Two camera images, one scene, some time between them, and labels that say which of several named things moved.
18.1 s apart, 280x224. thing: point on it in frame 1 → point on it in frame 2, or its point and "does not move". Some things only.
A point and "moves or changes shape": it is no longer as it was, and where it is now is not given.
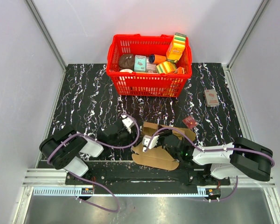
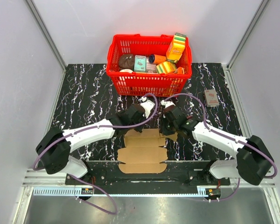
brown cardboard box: [158, 157] moves or changes shape
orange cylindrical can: [156, 59] does not move
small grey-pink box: [211, 98] does not move
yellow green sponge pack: [165, 67] does not move
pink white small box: [150, 68] does not move
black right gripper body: [171, 154] → [168, 128]
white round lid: [126, 70] does not move
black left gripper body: [123, 135] → [143, 118]
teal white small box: [140, 63] does not move
